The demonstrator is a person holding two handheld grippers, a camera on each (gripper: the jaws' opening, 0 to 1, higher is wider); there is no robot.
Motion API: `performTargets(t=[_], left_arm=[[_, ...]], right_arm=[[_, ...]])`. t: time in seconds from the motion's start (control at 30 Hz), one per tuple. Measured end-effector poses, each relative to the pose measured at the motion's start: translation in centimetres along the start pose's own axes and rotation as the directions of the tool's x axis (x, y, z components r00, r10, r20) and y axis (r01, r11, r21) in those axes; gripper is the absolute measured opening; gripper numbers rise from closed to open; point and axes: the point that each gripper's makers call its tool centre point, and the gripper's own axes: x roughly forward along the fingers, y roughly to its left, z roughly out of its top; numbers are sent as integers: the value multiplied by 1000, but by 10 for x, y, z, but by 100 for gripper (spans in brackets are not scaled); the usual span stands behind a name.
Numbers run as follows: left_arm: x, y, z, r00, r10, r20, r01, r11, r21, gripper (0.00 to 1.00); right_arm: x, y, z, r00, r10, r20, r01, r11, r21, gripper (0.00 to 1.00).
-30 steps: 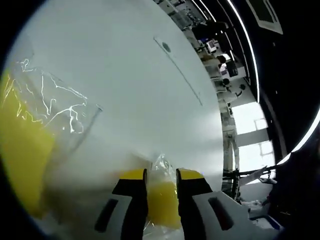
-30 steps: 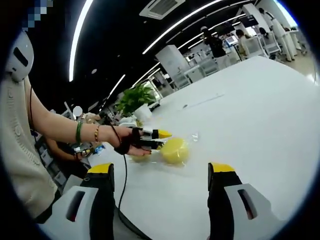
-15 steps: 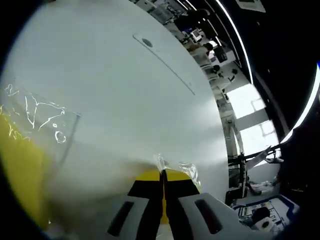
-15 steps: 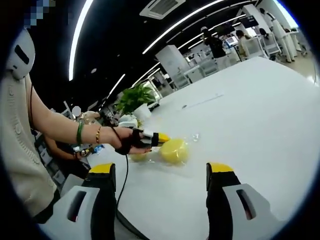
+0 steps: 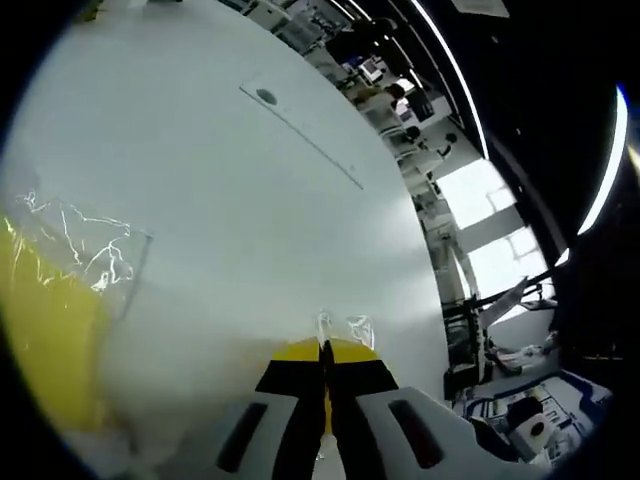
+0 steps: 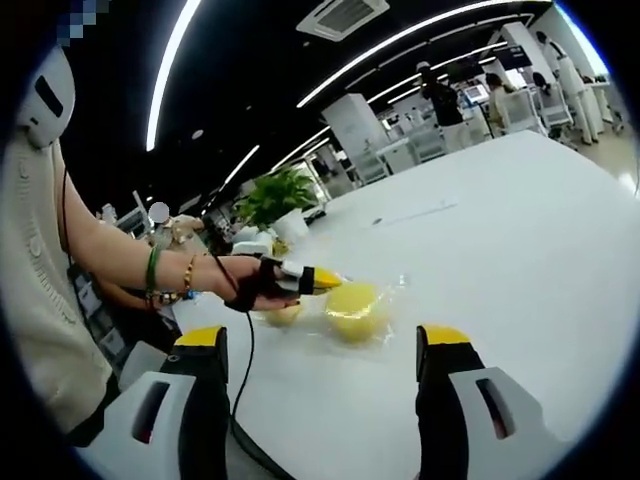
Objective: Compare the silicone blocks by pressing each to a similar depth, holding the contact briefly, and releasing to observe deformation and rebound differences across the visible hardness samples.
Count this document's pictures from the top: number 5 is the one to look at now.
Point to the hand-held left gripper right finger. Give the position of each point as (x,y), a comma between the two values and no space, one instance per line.
(370,425)

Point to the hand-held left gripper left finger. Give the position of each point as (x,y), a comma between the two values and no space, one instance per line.
(290,400)

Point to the clear plastic bag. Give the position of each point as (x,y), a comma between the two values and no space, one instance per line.
(45,310)

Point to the white device with black lens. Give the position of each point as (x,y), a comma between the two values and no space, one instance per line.
(535,430)

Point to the bright window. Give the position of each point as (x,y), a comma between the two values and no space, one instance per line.
(487,225)

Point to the white ceiling light strip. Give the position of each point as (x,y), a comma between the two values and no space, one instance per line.
(450,65)

